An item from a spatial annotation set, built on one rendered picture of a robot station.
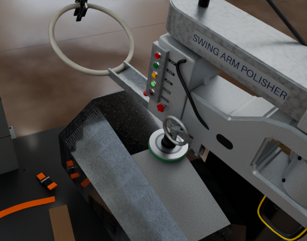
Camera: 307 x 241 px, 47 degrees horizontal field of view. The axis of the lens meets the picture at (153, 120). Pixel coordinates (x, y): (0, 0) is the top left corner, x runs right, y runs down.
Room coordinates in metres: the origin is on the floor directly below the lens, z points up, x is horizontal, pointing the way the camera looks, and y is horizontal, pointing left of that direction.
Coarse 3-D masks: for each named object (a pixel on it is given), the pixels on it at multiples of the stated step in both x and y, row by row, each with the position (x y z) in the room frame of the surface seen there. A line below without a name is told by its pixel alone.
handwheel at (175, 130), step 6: (168, 120) 1.06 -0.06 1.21; (180, 120) 1.03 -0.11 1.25; (174, 126) 1.04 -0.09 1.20; (180, 126) 1.06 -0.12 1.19; (168, 132) 1.06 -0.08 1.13; (174, 132) 1.02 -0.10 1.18; (180, 132) 1.01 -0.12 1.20; (186, 132) 0.99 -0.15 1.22; (168, 138) 1.04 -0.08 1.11; (174, 138) 1.03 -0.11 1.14; (186, 138) 0.99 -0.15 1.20; (180, 144) 1.00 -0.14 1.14
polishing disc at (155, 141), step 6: (156, 132) 1.29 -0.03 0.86; (162, 132) 1.30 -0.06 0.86; (150, 138) 1.24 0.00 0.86; (156, 138) 1.25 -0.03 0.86; (162, 138) 1.25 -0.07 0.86; (180, 138) 1.28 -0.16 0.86; (150, 144) 1.20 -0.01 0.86; (156, 144) 1.20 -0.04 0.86; (186, 144) 1.24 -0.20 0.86; (156, 150) 1.16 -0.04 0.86; (162, 150) 1.17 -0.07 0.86; (168, 150) 1.18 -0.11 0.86; (174, 150) 1.19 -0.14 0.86; (180, 150) 1.19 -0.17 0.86; (186, 150) 1.20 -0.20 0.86; (162, 156) 1.13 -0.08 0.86; (168, 156) 1.14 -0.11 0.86; (174, 156) 1.15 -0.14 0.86; (180, 156) 1.15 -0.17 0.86
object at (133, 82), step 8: (128, 64) 1.53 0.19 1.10; (112, 72) 1.44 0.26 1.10; (120, 72) 1.50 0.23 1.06; (128, 72) 1.52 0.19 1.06; (136, 72) 1.48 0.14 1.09; (120, 80) 1.40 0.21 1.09; (128, 80) 1.45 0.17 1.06; (136, 80) 1.46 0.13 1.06; (144, 80) 1.44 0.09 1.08; (128, 88) 1.36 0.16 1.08; (136, 88) 1.40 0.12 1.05; (144, 88) 1.41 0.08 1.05; (136, 96) 1.32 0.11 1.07; (144, 96) 1.35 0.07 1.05; (144, 104) 1.28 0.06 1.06; (184, 136) 1.11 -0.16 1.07; (192, 152) 1.03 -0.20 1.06; (200, 152) 1.04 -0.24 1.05
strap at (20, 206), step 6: (42, 198) 1.22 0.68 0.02; (48, 198) 1.23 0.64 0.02; (54, 198) 1.24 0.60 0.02; (24, 204) 1.15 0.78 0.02; (30, 204) 1.16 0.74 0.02; (36, 204) 1.17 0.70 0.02; (42, 204) 1.18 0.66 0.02; (6, 210) 1.08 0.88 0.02; (12, 210) 1.09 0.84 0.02; (0, 216) 1.03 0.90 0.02
